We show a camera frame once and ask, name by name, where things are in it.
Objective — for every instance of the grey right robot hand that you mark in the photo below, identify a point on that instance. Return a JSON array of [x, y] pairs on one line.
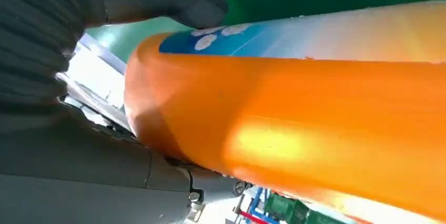
[[87, 180]]

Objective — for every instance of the blue metal frame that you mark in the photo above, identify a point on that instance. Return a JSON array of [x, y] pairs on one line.
[[256, 205]]

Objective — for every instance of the green crate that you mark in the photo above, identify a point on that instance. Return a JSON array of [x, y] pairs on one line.
[[324, 218], [284, 208]]

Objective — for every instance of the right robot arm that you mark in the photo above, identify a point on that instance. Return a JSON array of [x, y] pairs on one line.
[[31, 34]]

